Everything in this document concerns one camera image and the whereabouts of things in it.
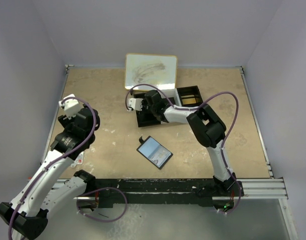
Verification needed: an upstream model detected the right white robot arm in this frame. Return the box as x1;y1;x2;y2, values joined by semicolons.
143;90;241;196

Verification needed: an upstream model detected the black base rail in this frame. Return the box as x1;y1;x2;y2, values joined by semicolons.
84;178;244;208

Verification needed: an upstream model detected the aluminium table frame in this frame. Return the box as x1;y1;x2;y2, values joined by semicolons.
11;64;298;240

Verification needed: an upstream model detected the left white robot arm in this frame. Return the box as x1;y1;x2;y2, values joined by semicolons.
0;99;100;240

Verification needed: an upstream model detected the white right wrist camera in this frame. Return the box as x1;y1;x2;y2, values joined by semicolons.
126;98;143;111

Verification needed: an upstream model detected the black leather card holder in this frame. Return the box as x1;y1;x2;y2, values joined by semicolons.
136;136;173;170

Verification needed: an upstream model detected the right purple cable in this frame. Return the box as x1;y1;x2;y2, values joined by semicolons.
124;83;243;216

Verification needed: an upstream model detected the clear plastic packet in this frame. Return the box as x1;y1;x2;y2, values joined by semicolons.
71;151;84;168

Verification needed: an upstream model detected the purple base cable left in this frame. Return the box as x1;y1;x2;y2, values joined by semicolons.
76;186;128;222

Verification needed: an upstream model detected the gold card in tray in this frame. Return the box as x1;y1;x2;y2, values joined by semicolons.
181;94;201;107

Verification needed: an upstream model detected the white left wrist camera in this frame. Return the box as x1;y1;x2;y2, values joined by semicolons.
58;94;82;119

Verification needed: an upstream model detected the white board with wooden frame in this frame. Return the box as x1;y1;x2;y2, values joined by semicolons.
125;53;178;91

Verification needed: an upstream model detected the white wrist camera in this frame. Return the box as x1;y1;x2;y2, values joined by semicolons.
58;94;82;119
126;98;143;111

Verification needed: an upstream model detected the black and white compartment tray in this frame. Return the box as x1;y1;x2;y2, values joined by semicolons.
131;85;203;128

